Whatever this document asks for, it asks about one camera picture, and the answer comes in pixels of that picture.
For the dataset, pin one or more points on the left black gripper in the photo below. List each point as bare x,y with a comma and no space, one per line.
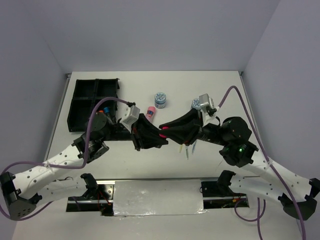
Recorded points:
143,133

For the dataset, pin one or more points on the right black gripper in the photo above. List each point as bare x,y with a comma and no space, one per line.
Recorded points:
189,123

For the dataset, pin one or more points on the pink highlighter cap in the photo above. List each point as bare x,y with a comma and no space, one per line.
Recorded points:
166,130

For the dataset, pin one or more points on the blue highlighter cap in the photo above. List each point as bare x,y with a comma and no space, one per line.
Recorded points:
106,110

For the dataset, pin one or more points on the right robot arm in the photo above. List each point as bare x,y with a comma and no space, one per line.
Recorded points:
295,194

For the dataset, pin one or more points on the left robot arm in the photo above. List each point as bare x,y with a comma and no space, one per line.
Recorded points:
47,182

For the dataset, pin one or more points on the blue pen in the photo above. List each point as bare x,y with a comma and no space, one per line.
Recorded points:
194,147

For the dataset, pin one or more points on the green pen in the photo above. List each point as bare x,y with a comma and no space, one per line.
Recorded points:
187,152

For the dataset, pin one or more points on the blue-lidded jar right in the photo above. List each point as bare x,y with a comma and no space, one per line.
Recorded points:
195,104

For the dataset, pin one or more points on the blue-lidded jar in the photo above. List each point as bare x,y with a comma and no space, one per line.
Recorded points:
160,100
195,104

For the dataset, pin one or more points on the pink-capped clear tube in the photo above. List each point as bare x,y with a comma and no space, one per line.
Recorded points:
150,113

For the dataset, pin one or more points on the blue-lidded jar left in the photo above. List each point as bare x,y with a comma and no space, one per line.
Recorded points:
160,100

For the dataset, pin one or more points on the black four-compartment organizer tray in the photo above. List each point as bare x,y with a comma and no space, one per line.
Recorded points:
87,93

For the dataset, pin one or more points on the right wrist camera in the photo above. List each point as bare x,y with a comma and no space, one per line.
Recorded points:
207,109

